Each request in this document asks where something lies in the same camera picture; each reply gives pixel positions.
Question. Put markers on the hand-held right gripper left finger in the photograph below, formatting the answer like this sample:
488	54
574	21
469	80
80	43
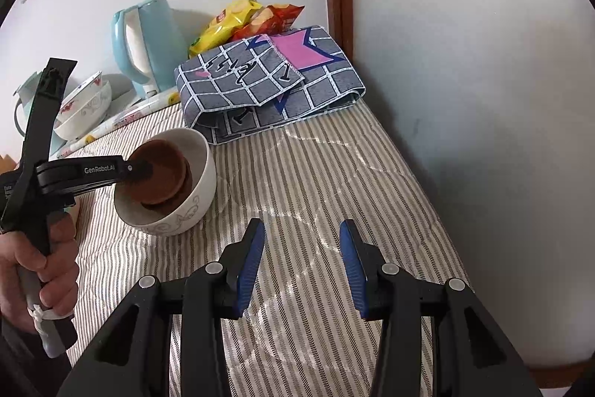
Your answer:
251	266

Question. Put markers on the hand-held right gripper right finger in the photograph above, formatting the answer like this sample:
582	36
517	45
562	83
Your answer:
353	266

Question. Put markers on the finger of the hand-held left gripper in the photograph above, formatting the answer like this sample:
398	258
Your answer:
93	173

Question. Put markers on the small brown bowl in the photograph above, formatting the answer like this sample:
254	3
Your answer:
189	185
162	157

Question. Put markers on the person's left hand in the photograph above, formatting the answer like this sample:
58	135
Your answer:
62	266

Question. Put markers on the large white porcelain bowl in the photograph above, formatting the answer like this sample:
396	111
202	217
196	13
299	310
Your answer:
90	120

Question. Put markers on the fruit printed paper roll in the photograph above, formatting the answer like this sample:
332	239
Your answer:
135	111

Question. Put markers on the fish patterned porcelain bowl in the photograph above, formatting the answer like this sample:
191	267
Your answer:
81	95

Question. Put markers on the striped quilted blanket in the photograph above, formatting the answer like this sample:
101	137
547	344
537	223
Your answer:
325	192

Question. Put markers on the light blue thermos jug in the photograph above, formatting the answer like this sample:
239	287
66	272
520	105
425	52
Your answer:
28	87

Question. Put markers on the light blue electric kettle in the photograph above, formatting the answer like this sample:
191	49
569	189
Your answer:
153	34

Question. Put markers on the grey checked cloth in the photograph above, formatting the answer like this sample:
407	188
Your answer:
316	90

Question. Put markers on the yellow chip bag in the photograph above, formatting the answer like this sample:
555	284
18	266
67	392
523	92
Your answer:
227	25

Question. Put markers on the red chip bag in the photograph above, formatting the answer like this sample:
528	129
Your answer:
279	18

